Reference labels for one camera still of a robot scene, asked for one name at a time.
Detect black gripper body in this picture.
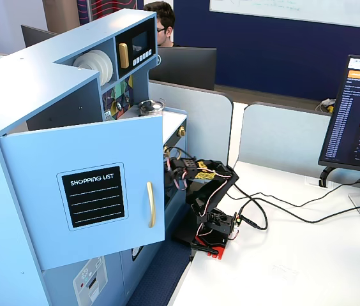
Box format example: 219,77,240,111
166,157,197,192

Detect grey desk divider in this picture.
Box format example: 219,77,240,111
238,101,336,180
147,79,234,170

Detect steel toy pot with lid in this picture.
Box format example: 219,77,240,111
137,99,167,117

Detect red black table clamp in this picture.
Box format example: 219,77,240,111
189,237,229,261

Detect black monitor rear side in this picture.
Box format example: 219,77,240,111
149,46,218,92

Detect white toy plate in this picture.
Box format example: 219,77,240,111
87,49,111,86
73,52,104,85
101,52,115,82

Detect blue shopping list door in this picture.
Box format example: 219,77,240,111
0,114,167,272

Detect black toy microwave door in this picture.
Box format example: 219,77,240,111
115,17,157,80

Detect dark-haired person with glasses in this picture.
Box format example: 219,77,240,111
142,1,176,48

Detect yellow white small item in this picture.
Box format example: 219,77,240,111
315,98,338,114

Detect navy panel pink lines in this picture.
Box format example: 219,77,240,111
77,0,138,26

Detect blue toy kitchen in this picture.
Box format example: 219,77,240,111
0,8,189,306

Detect lit computer monitor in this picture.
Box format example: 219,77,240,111
317,54,360,177

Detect dark monitor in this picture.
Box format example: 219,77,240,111
20,24,60,48

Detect white whiteboard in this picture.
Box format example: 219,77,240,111
209,0,360,31

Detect gold curved door handle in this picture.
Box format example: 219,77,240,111
146,181,156,229

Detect long black cable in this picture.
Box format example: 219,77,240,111
230,173,360,208
237,196,360,232

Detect gold microwave handle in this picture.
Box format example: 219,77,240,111
117,42,130,69

